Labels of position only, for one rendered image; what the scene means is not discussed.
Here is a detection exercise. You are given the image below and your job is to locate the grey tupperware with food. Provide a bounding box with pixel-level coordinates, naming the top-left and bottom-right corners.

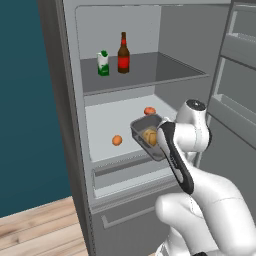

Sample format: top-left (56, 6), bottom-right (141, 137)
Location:
top-left (130, 113), bottom-right (167, 163)

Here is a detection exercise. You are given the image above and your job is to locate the grey fridge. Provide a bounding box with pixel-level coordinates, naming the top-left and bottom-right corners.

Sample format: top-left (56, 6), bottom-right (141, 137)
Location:
top-left (37, 0), bottom-right (232, 256)

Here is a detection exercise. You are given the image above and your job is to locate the grey fridge drawer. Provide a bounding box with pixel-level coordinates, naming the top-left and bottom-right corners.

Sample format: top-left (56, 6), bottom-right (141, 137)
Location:
top-left (91, 153), bottom-right (181, 200)

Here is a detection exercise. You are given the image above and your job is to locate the grey fridge shelf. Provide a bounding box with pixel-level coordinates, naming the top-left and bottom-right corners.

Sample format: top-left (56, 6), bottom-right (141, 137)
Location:
top-left (79, 51), bottom-right (210, 97)

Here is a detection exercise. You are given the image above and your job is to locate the grey fridge door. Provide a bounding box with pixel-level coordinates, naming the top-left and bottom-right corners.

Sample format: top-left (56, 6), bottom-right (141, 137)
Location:
top-left (195, 0), bottom-right (256, 214)

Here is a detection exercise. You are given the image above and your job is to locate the red orange round fruit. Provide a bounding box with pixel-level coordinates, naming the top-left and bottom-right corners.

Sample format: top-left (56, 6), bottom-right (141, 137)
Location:
top-left (143, 106), bottom-right (157, 116)

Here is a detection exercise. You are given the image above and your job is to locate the green and white carton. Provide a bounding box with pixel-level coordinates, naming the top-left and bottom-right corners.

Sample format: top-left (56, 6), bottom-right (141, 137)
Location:
top-left (96, 50), bottom-right (111, 77)

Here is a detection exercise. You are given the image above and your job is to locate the brown bottle red label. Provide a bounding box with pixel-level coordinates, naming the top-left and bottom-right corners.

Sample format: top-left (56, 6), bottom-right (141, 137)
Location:
top-left (117, 31), bottom-right (131, 75)

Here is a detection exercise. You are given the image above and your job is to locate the grey freezer drawer handle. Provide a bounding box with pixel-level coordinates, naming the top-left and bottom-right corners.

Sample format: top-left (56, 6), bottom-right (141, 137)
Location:
top-left (101, 205), bottom-right (158, 230)

